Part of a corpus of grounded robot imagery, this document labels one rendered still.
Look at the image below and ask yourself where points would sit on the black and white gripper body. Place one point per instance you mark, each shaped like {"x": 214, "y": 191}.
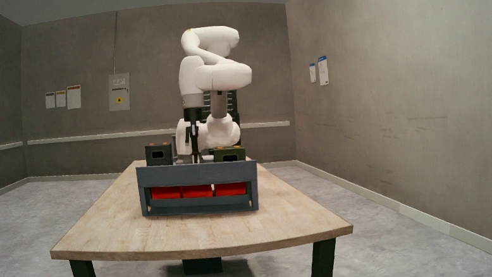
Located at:
{"x": 192, "y": 115}

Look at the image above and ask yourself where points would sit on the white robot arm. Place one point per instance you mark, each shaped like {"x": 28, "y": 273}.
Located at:
{"x": 195, "y": 77}

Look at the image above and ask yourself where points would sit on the red open bin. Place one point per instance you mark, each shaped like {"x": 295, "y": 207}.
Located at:
{"x": 166, "y": 192}
{"x": 197, "y": 191}
{"x": 230, "y": 189}

